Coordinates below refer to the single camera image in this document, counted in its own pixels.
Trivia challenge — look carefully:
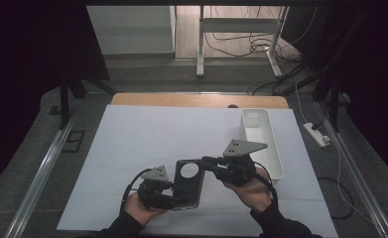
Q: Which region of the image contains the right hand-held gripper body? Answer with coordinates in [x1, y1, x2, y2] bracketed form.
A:
[213, 139, 269, 186]

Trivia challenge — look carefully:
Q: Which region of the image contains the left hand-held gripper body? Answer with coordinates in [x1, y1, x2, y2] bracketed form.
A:
[137, 165, 180, 211]

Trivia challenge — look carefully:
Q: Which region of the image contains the grey phone case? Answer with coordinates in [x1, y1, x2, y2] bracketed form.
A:
[172, 159, 206, 211]

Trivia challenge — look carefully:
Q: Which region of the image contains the person's left hand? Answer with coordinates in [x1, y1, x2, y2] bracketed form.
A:
[124, 190, 168, 228]

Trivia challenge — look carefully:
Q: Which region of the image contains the person's right hand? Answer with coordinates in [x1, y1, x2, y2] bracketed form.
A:
[222, 166, 274, 214]

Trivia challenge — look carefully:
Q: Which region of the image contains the white plastic storage box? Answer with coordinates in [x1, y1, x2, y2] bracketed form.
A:
[239, 108, 285, 186]

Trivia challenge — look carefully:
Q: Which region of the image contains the white table cover sheet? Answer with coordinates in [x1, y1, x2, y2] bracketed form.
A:
[56, 104, 339, 238]

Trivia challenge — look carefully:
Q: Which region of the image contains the white power strip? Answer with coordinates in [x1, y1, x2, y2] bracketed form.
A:
[303, 122, 331, 149]

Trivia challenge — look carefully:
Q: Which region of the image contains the black metal stand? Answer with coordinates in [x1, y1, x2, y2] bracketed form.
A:
[312, 73, 349, 134]
[59, 73, 118, 131]

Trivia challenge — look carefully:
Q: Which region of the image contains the white cabinet panel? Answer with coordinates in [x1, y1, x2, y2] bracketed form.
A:
[86, 5, 177, 56]

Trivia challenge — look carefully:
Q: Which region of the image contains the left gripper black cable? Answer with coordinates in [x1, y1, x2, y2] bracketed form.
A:
[119, 168, 154, 214]

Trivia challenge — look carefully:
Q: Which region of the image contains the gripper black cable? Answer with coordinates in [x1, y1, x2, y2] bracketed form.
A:
[252, 161, 279, 207]
[119, 168, 154, 214]

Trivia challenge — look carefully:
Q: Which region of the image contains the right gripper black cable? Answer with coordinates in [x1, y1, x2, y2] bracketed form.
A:
[252, 161, 279, 207]

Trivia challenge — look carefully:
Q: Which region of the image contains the thin white cable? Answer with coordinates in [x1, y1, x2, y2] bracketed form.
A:
[295, 80, 378, 227]

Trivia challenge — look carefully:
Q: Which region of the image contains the silver metal rail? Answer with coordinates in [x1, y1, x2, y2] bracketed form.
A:
[315, 100, 388, 238]
[3, 100, 85, 238]

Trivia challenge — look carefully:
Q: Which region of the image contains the tangle of black cables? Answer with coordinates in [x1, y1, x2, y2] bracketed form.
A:
[203, 5, 319, 97]

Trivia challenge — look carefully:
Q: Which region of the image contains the white metal desk frame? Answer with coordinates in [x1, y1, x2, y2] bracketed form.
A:
[195, 5, 290, 79]

